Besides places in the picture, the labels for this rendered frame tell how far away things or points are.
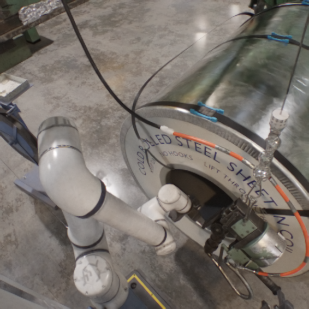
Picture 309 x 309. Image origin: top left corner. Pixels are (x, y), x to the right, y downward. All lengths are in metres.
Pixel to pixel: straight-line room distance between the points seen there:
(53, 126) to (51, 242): 1.75
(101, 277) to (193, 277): 1.05
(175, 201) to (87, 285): 0.48
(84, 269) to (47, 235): 1.35
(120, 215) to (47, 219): 1.77
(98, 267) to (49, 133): 0.60
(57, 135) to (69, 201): 0.18
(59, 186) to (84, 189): 0.06
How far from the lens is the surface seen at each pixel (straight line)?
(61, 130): 0.72
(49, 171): 0.64
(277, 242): 1.08
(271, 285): 1.22
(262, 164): 0.70
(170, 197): 1.08
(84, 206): 0.66
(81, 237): 1.09
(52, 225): 2.47
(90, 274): 1.11
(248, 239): 1.06
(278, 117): 0.60
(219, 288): 2.03
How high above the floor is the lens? 1.97
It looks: 47 degrees down
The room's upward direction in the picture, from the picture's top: 10 degrees counter-clockwise
